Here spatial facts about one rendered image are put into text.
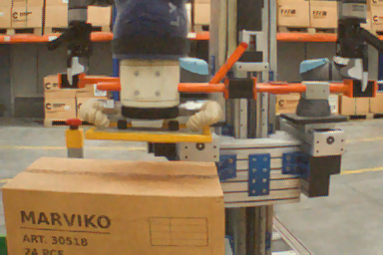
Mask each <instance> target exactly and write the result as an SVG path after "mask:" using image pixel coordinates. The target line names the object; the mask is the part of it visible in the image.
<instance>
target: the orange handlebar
mask: <svg viewBox="0 0 383 255"><path fill-rule="evenodd" d="M83 84H86V85H97V90H98V91H120V90H121V83H120V78H90V77H84V78H83ZM329 89H330V92H349V85H344V84H330V88H329ZM306 90H307V89H306V85H302V84H290V83H287V82H286V81H283V82H276V81H272V82H268V83H256V92H257V93H270V94H272V95H290V93H305V92H306ZM178 92H179V93H225V83H218V84H209V83H179V84H178Z"/></svg>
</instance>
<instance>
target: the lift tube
mask: <svg viewBox="0 0 383 255"><path fill-rule="evenodd" d="M115 3H116V6H117V17H116V21H115V25H114V32H113V37H114V38H141V37H161V38H186V39H187V38H188V34H189V25H190V19H189V15H188V11H187V7H186V5H187V0H115ZM188 58H189V57H188V54H187V53H131V54H119V53H113V57H112V59H188Z"/></svg>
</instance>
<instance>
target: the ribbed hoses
mask: <svg viewBox="0 0 383 255"><path fill-rule="evenodd" d="M200 104H201V102H200ZM199 107H200V106H199ZM79 115H80V117H81V119H83V120H84V121H86V122H92V123H94V124H95V125H96V126H97V128H106V127H107V126H108V125H109V123H110V122H109V120H108V118H107V117H105V114H102V110H101V107H100V102H99V101H98V99H94V98H91V99H89V100H87V101H85V102H83V103H82V105H81V106H80V108H79ZM221 115H222V109H221V106H220V105H219V103H218V102H216V101H215V100H208V101H205V102H203V103H202V104H201V107H200V111H199V110H198V113H195V115H193V116H188V117H191V119H189V120H188V121H187V123H186V126H187V128H188V129H189V130H191V131H199V130H200V129H201V128H202V126H205V125H209V124H211V125H212V124H214V123H217V122H218V121H219V120H220V118H221Z"/></svg>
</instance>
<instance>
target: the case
mask: <svg viewBox="0 0 383 255"><path fill-rule="evenodd" d="M1 194H2V202H3V214H4V224H5V227H6V238H7V247H8V255H225V242H224V195H223V190H222V187H221V184H220V183H219V179H218V175H217V171H216V167H215V163H214V162H213V161H210V162H191V161H140V160H121V159H117V160H104V159H88V158H60V157H45V156H41V158H39V159H38V160H36V161H35V162H34V163H33V164H31V165H30V166H29V167H27V168H25V170H23V171H21V173H19V174H17V175H16V177H14V178H12V179H11V180H9V181H8V182H7V183H6V184H4V185H3V186H1Z"/></svg>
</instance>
